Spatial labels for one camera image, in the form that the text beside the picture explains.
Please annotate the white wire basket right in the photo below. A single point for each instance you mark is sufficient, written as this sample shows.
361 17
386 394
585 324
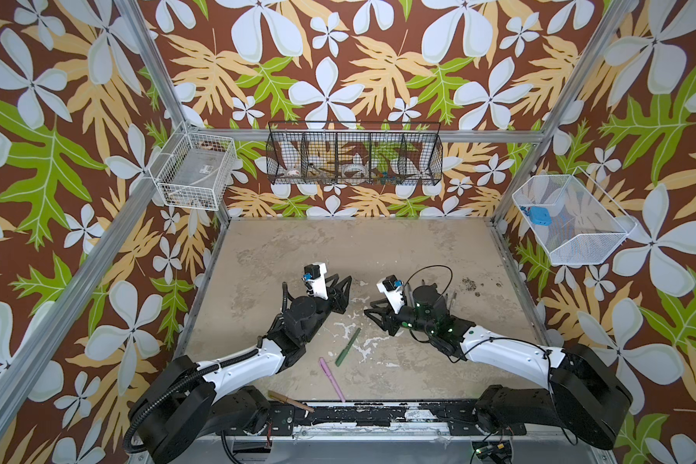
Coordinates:
589 225

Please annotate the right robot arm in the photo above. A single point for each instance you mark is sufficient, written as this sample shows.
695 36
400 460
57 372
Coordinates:
574 389

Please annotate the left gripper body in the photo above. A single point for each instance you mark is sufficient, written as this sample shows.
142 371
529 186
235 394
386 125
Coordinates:
334 303

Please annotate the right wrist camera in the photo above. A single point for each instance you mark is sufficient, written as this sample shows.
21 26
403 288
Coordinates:
393 290

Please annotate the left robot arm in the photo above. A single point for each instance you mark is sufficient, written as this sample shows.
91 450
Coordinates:
174 410

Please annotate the white wire basket left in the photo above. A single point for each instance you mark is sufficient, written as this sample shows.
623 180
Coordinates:
192 170

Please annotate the black wire basket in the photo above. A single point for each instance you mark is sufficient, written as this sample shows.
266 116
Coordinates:
394 153

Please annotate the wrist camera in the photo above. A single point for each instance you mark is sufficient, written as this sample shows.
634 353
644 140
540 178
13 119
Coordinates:
315 280
393 290

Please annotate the blue object in basket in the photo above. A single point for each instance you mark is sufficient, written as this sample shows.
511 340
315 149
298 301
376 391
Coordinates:
539 216

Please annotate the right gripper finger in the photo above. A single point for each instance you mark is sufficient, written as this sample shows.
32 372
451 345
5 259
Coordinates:
379 317
382 304

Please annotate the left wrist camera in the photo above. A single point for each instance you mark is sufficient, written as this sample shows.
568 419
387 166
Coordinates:
315 280

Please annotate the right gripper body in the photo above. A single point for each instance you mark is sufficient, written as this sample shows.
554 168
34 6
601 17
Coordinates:
391 316

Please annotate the white tape roll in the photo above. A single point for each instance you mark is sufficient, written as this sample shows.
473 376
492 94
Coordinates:
354 171

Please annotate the brown pen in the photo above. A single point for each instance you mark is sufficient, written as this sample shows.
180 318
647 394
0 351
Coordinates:
290 401

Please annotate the white wire basket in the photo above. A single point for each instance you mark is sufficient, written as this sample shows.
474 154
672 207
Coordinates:
589 225
192 170

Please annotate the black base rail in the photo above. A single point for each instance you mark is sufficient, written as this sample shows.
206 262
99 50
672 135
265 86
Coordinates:
454 417

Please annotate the pink pen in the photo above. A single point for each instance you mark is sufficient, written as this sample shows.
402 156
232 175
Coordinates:
334 383

